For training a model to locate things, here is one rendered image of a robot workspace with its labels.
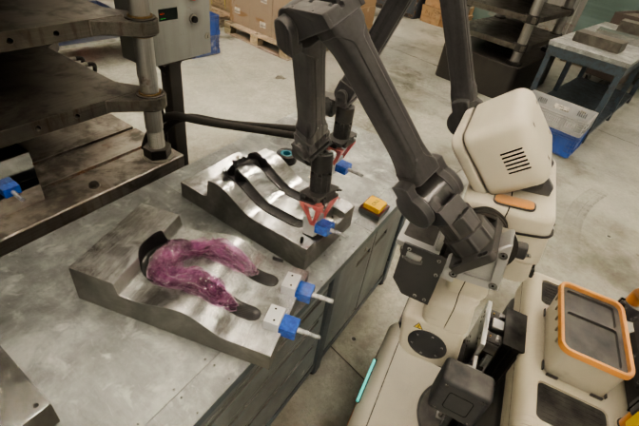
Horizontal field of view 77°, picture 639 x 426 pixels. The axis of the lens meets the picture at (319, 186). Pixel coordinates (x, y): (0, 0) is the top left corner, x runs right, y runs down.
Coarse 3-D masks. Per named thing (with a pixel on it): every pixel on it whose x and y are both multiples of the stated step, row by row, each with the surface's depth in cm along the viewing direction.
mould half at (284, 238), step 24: (216, 168) 138; (240, 168) 127; (288, 168) 136; (192, 192) 129; (216, 192) 121; (240, 192) 121; (264, 192) 125; (216, 216) 127; (240, 216) 120; (264, 216) 118; (264, 240) 118; (288, 240) 111; (312, 240) 112
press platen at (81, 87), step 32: (0, 64) 142; (32, 64) 145; (64, 64) 149; (0, 96) 124; (32, 96) 127; (64, 96) 129; (96, 96) 132; (128, 96) 135; (160, 96) 137; (0, 128) 110; (32, 128) 116
